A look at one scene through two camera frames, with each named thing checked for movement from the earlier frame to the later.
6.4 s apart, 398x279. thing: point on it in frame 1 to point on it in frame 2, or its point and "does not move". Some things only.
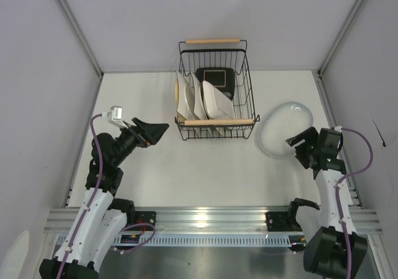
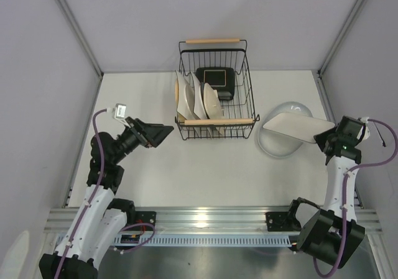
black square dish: x=223 y=79 does not move
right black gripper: x=304 y=148 to x=329 y=139
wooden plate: x=176 y=92 does not move
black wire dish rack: x=214 y=99 does not move
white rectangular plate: x=219 y=106 to x=300 y=126
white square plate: x=198 y=107 does not move
